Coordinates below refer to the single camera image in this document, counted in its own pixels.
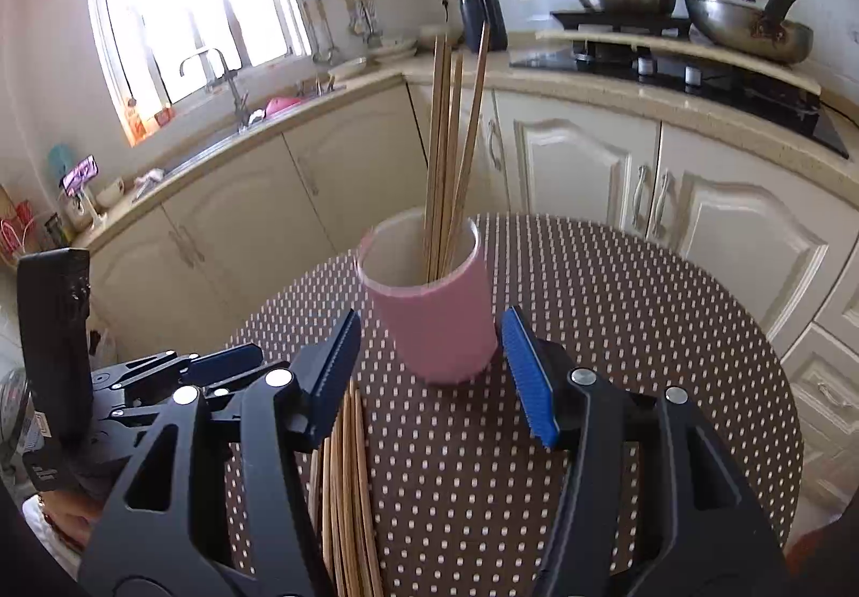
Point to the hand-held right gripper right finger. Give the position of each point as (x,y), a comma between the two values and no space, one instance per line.
(530,369)

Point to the metal sink faucet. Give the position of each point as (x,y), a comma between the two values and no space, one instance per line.
(235,94)

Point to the black induction cooker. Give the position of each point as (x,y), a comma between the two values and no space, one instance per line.
(624,23)

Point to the pink cup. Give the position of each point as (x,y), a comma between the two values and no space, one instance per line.
(436,328)

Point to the beige stone slab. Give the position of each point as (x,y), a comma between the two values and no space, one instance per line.
(671,43)

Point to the stainless steel sink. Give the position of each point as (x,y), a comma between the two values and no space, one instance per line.
(201,157)

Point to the hanging metal skimmer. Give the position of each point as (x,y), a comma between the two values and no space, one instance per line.
(356,26)

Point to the light blue card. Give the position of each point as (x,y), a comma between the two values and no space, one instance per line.
(59,157)

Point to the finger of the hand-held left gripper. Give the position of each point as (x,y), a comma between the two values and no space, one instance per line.
(228,359)
(228,387)

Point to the black glass gas hob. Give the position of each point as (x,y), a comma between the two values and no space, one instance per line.
(738,94)

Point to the hanging slotted spatula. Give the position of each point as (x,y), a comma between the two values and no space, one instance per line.
(332,50)

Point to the dark blue kettle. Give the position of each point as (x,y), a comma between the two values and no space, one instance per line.
(470,20)

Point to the small jar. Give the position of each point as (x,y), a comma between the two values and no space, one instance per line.
(163,115)

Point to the small white rag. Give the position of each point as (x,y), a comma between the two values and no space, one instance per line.
(151,175)

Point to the kitchen window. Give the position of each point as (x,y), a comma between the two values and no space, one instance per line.
(194,0)

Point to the orange bottle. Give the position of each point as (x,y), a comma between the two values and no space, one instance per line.
(134,124)

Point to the hanging kitchen utensil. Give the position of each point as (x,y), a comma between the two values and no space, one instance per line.
(372,36)

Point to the smartphone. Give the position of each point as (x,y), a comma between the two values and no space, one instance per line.
(82,171)

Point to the brown polka-dot tablecloth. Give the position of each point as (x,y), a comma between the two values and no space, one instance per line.
(637,369)

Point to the hanging metal ladle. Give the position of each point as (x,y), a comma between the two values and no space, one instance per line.
(321,57)

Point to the long wooden chopstick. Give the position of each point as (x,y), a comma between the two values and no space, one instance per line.
(441,154)
(451,167)
(469,134)
(433,154)

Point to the pile of wooden chopsticks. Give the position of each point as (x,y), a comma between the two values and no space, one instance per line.
(349,503)

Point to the small white cup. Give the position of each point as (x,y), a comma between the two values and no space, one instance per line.
(109,194)

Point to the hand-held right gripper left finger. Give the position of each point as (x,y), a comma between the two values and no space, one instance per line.
(339,362)

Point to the wall socket with plug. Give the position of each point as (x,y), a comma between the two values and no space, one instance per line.
(445,6)

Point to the stacked beige bowls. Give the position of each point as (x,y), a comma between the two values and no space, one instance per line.
(426,36)

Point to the red plastic basin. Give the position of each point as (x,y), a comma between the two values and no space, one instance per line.
(282,106)

